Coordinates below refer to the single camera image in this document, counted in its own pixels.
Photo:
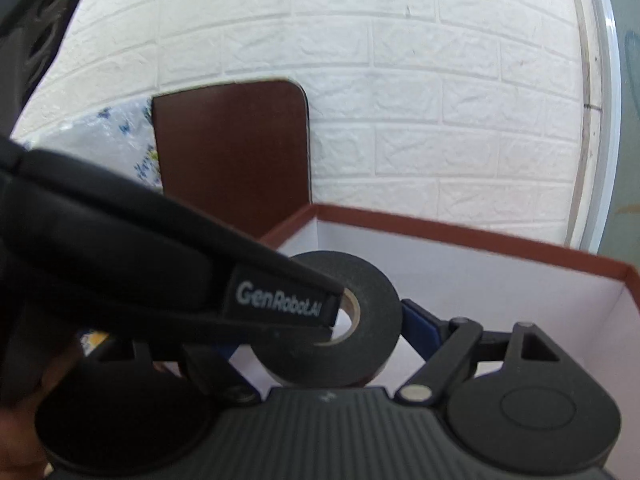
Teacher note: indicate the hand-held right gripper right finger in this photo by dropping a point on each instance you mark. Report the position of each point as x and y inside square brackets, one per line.
[417, 325]

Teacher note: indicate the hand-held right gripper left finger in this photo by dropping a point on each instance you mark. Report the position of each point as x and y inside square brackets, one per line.
[215, 375]

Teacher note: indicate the black tape roll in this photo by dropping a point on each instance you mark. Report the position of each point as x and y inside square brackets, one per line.
[370, 330]

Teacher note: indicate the floral pillow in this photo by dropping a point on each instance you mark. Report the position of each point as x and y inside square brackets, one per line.
[110, 135]

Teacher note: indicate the brown wooden headboard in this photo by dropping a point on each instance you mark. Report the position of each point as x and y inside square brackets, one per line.
[230, 160]

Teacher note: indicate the teal door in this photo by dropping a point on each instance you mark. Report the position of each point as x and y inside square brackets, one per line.
[630, 160]

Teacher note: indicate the white door frame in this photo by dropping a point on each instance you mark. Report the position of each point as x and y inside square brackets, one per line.
[600, 110]

